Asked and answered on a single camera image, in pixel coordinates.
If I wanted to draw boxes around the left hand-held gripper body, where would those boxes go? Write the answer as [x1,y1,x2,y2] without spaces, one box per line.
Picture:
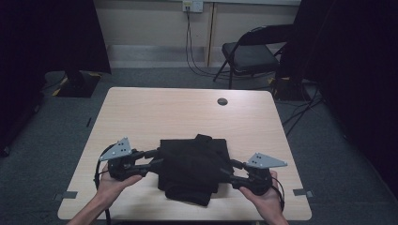
[99,136,148,183]

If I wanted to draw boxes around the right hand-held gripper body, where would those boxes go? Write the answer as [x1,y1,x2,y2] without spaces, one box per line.
[238,152,288,197]

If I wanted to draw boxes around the black pants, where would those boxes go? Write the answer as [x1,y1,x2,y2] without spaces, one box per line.
[157,133,236,207]

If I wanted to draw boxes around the person's left hand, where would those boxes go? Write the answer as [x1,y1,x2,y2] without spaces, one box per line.
[94,163,144,204]

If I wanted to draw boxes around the person's right hand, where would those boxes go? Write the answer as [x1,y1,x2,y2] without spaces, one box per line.
[238,170,283,218]

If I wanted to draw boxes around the grey tape strip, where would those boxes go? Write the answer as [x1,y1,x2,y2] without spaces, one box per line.
[292,187,314,199]
[53,190,79,202]

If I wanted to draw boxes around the black stand base yellow tape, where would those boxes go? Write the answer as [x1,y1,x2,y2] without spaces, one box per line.
[268,75,315,102]
[51,69,102,98]

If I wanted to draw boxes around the black folding chair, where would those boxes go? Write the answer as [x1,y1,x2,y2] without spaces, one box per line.
[213,23,295,90]

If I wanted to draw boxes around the black curtain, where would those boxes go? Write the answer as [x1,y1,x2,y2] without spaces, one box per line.
[277,0,398,201]
[0,0,113,158]

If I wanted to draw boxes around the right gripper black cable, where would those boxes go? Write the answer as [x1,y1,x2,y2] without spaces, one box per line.
[270,175,286,213]

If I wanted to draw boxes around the black floor cables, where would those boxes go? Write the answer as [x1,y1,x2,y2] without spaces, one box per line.
[281,79,327,138]

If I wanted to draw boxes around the grey wall skirting duct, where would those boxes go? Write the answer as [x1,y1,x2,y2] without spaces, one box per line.
[106,44,227,68]

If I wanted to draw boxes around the black wall socket cables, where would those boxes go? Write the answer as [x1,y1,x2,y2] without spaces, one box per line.
[185,8,234,80]

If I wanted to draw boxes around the wooden wall strip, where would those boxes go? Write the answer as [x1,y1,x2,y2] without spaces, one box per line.
[204,2,218,68]

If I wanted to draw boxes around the white wall socket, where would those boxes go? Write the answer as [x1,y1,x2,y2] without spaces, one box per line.
[182,0,205,14]

